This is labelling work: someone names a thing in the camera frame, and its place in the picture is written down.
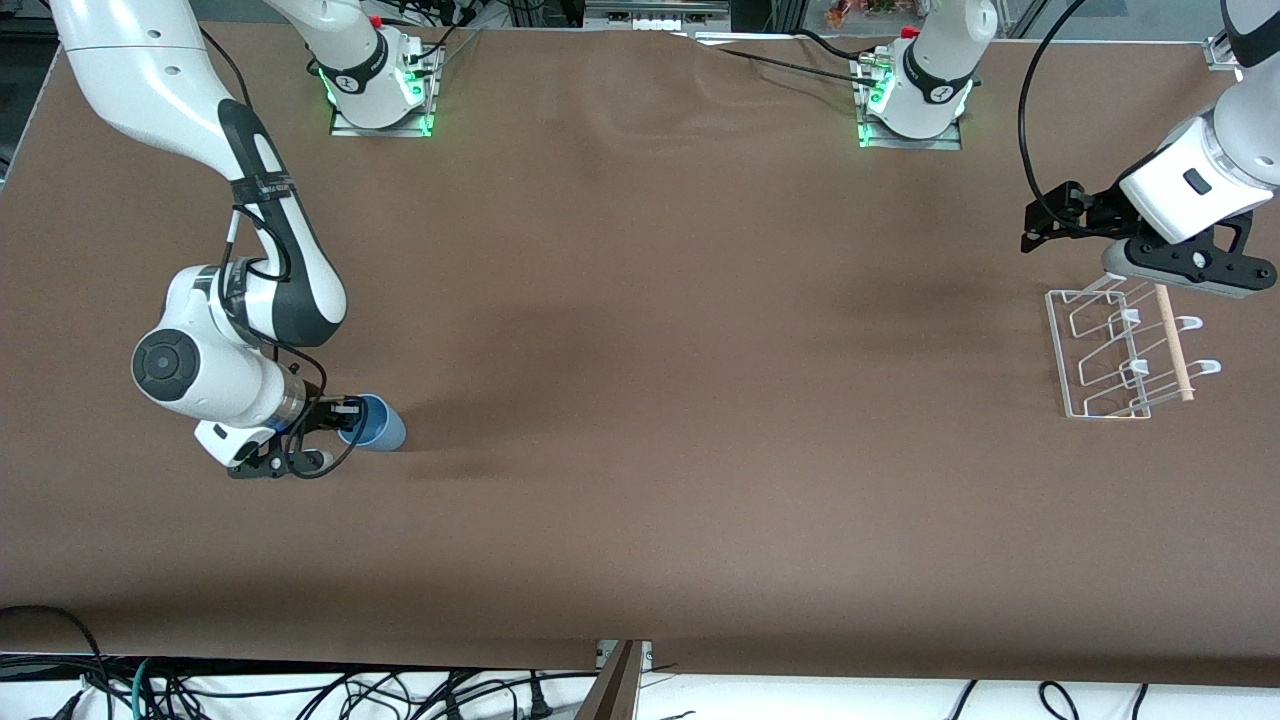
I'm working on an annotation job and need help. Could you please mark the blue plastic cup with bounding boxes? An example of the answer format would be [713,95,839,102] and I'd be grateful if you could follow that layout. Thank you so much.
[340,393,408,453]

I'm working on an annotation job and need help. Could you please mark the wooden rack rod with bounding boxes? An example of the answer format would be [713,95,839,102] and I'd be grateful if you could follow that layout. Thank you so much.
[1154,283,1197,403]

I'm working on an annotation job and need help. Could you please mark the brown table cover sheet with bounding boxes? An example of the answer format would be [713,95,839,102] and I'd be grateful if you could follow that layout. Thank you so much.
[0,18,1280,691]

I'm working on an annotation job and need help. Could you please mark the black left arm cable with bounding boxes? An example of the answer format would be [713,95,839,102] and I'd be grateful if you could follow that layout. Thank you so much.
[1017,0,1091,237]

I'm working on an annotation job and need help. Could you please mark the white wire cup rack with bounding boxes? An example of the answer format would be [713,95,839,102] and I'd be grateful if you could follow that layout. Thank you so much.
[1045,275,1223,421]

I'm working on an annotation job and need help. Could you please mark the black cable on table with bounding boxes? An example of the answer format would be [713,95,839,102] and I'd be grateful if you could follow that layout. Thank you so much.
[793,27,881,66]
[690,35,883,91]

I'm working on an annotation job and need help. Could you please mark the thick black floor cable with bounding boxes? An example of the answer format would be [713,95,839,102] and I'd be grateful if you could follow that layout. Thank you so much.
[0,604,107,701]

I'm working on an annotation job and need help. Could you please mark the aluminium profile post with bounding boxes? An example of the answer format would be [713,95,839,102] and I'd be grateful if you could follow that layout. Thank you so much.
[574,640,654,720]

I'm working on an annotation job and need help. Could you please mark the metal frame white connectors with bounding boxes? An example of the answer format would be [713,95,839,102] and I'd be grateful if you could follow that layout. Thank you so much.
[585,0,732,33]

